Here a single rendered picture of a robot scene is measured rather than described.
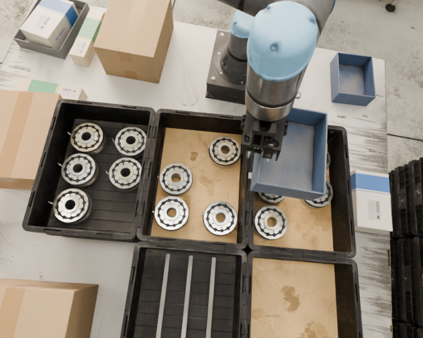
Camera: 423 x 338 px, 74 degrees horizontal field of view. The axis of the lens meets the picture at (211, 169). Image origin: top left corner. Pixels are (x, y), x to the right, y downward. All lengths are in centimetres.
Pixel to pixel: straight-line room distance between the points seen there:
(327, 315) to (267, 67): 77
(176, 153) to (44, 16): 80
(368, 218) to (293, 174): 45
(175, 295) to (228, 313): 16
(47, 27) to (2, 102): 38
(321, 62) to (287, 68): 107
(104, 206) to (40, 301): 29
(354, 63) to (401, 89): 116
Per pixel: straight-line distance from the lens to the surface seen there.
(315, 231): 96
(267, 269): 90
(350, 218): 90
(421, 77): 273
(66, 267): 109
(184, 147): 94
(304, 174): 72
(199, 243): 78
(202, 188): 90
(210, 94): 118
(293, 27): 35
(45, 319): 90
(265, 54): 34
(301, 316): 94
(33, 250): 114
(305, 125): 77
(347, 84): 139
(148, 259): 89
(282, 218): 89
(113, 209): 92
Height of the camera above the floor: 170
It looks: 72 degrees down
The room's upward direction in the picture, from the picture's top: 11 degrees clockwise
